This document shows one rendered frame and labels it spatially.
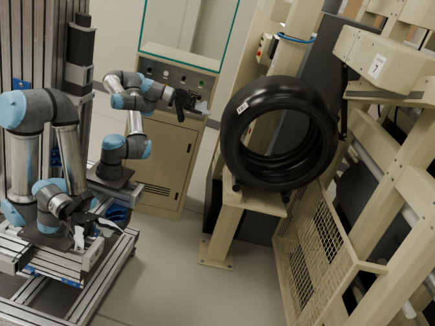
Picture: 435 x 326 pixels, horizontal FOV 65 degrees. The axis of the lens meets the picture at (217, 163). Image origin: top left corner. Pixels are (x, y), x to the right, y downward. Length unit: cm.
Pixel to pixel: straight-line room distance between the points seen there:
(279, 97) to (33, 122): 100
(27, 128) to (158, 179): 157
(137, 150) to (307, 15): 113
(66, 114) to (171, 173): 146
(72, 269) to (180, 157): 121
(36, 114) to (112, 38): 368
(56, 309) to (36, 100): 114
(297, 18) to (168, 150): 127
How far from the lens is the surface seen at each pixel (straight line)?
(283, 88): 165
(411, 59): 147
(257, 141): 211
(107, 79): 203
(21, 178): 140
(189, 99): 170
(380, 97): 167
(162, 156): 258
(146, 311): 230
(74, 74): 156
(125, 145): 191
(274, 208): 197
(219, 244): 257
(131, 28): 474
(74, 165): 136
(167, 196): 277
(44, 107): 127
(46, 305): 205
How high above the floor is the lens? 186
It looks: 29 degrees down
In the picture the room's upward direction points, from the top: 17 degrees clockwise
